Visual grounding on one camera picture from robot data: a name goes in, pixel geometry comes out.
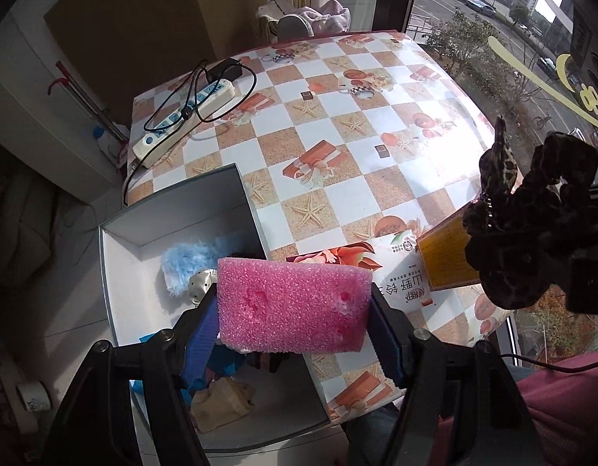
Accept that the pink sponge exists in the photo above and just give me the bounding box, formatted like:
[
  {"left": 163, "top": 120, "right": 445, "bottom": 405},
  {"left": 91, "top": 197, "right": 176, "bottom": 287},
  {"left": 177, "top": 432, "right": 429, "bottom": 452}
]
[{"left": 216, "top": 257, "right": 373, "bottom": 355}]

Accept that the white polka dot scrunchie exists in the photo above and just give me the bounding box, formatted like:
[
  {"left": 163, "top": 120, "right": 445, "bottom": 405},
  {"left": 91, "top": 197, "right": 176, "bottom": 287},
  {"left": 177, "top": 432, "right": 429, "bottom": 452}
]
[{"left": 187, "top": 267, "right": 218, "bottom": 308}]

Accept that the black power cable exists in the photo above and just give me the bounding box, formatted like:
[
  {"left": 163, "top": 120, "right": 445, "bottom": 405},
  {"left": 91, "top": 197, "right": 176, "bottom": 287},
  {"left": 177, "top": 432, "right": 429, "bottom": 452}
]
[{"left": 121, "top": 58, "right": 258, "bottom": 207}]

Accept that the black power adapter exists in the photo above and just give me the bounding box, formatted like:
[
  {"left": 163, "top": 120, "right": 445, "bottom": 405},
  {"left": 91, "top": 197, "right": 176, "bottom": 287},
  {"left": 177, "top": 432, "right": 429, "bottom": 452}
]
[{"left": 206, "top": 57, "right": 244, "bottom": 84}]

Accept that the leopard print scrunchie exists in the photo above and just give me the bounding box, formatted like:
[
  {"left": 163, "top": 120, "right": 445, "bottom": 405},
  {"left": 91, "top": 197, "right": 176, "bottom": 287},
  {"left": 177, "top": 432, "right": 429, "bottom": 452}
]
[{"left": 462, "top": 115, "right": 598, "bottom": 310}]

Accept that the person's red garment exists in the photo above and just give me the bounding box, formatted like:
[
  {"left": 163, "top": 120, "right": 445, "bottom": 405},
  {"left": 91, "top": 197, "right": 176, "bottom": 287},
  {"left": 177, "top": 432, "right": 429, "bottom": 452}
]
[{"left": 439, "top": 351, "right": 598, "bottom": 466}]

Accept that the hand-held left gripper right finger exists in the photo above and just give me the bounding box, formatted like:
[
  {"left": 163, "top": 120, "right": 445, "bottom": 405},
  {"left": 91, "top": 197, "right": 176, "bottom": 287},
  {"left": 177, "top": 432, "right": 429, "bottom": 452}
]
[{"left": 366, "top": 283, "right": 542, "bottom": 466}]

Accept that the white power strip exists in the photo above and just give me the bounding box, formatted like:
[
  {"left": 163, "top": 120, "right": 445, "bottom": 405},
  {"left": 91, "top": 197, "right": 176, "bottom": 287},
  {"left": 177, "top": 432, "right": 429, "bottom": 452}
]
[{"left": 132, "top": 78, "right": 236, "bottom": 167}]

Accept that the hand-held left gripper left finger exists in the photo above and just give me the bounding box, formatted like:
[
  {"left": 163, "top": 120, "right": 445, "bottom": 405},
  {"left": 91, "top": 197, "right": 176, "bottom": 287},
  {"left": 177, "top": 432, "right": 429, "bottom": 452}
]
[{"left": 41, "top": 284, "right": 220, "bottom": 466}]

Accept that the white cardboard box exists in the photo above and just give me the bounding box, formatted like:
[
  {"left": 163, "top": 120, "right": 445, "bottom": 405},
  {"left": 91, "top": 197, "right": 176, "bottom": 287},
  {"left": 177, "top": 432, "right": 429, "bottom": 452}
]
[{"left": 98, "top": 163, "right": 331, "bottom": 453}]

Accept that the beige knit sock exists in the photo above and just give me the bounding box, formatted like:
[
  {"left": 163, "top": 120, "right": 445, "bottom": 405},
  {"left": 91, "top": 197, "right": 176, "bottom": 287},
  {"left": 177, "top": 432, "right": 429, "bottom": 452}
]
[{"left": 190, "top": 377, "right": 257, "bottom": 434}]

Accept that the red handled mop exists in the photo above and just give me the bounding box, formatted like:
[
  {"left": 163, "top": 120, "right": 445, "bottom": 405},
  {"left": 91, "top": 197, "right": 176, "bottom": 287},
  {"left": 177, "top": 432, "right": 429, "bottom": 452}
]
[{"left": 47, "top": 60, "right": 131, "bottom": 143}]

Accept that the blue plastic shoe cover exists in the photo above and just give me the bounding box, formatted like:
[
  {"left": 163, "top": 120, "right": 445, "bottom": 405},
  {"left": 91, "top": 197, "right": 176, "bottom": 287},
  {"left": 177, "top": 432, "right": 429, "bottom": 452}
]
[{"left": 133, "top": 334, "right": 247, "bottom": 395}]

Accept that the pink cloth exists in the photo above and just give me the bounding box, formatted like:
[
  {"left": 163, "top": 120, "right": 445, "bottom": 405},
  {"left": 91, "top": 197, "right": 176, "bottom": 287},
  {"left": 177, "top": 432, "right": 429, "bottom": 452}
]
[{"left": 298, "top": 0, "right": 352, "bottom": 36}]

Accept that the orange white tissue pack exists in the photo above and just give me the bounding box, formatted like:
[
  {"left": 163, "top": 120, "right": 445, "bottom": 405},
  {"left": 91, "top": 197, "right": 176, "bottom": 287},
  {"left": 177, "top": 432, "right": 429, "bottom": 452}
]
[{"left": 286, "top": 232, "right": 434, "bottom": 310}]

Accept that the red patterned box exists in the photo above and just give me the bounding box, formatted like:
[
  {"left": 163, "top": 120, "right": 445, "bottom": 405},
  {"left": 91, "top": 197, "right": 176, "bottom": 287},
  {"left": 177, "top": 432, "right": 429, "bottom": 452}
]
[{"left": 415, "top": 212, "right": 483, "bottom": 293}]

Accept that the light blue fluffy scrunchie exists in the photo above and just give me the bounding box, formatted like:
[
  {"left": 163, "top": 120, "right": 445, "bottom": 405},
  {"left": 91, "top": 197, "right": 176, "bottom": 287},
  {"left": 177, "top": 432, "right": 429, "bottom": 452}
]
[{"left": 161, "top": 235, "right": 232, "bottom": 298}]

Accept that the thin black cable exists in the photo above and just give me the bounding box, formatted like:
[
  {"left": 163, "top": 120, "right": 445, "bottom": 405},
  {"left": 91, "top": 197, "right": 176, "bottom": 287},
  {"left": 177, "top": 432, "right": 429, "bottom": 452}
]
[{"left": 502, "top": 348, "right": 598, "bottom": 376}]

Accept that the person's jeans leg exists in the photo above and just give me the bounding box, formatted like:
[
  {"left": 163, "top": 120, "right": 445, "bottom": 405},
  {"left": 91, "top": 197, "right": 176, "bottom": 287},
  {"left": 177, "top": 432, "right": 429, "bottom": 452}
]
[{"left": 344, "top": 402, "right": 403, "bottom": 466}]

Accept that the checkered vinyl tablecloth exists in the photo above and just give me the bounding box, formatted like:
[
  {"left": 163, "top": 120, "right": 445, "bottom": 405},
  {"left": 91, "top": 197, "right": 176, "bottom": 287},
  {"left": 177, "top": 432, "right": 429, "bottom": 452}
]
[{"left": 126, "top": 30, "right": 516, "bottom": 425}]

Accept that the yellow window decal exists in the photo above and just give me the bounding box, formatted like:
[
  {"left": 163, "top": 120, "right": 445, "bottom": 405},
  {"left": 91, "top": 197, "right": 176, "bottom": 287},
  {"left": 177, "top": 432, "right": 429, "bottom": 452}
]
[{"left": 487, "top": 35, "right": 598, "bottom": 133}]

